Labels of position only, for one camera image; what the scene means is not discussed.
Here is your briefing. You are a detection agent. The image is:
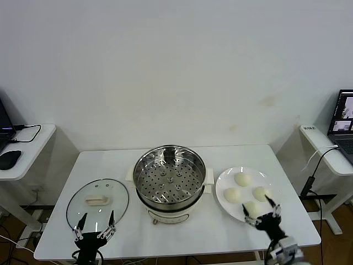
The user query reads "round glass pot lid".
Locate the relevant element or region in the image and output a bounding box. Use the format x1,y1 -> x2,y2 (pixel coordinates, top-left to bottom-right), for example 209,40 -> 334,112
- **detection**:
66,178 -> 130,235

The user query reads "white side desk with mouse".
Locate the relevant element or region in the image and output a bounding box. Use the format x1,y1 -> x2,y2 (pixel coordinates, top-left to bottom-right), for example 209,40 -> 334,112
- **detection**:
0,123 -> 57,230

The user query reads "stainless steel steamer basket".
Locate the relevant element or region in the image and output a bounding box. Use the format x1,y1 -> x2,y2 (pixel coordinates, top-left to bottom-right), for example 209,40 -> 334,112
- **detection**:
133,144 -> 207,210

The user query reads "black laptop with pink windows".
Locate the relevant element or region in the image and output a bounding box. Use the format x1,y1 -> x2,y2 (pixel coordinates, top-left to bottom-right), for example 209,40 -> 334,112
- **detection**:
0,98 -> 17,152

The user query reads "black looped laptop cable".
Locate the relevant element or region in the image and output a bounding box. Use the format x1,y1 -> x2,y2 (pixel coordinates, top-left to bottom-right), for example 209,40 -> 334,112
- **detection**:
7,124 -> 42,144

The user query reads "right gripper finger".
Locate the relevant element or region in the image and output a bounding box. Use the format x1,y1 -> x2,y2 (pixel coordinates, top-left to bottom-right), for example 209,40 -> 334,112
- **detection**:
264,194 -> 282,220
242,203 -> 260,226

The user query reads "black cable with adapter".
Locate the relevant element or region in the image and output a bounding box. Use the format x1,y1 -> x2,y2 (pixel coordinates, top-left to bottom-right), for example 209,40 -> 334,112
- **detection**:
299,147 -> 336,221

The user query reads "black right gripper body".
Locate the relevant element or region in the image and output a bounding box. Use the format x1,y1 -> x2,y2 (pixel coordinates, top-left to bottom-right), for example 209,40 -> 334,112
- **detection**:
254,213 -> 288,245

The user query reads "white floor cable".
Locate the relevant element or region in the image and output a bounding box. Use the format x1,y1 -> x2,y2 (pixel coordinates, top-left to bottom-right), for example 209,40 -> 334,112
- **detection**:
0,234 -> 35,253

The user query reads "white round plate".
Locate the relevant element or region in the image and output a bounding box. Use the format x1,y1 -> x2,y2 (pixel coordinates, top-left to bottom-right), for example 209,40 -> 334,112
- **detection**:
215,166 -> 282,224

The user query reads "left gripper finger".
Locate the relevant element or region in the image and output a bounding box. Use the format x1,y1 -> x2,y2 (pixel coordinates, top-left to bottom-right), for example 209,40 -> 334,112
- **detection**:
99,210 -> 118,240
72,212 -> 88,242

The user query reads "black computer mouse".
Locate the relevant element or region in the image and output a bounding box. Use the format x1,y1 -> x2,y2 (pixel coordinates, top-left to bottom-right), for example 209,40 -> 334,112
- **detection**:
0,150 -> 22,171

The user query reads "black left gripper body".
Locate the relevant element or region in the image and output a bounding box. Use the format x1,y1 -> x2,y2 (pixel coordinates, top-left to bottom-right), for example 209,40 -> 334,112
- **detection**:
74,231 -> 108,265

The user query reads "white steamed baozi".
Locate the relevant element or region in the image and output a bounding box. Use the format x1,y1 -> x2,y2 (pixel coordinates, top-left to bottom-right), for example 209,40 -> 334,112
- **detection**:
234,173 -> 253,188
253,186 -> 274,202
223,187 -> 243,204
242,201 -> 263,219

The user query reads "white laptop cable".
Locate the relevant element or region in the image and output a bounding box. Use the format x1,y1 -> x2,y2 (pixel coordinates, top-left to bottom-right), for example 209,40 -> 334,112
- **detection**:
301,144 -> 339,172

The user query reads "grey laptop with dark screen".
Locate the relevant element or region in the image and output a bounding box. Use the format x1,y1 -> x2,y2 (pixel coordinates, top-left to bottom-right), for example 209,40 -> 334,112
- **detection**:
327,88 -> 353,165

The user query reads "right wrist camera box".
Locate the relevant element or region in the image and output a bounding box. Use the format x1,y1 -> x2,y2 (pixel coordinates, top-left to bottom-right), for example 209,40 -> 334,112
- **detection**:
271,238 -> 302,261

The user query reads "white side desk with label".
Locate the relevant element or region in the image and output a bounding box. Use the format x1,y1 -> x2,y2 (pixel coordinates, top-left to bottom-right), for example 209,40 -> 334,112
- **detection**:
299,123 -> 353,235

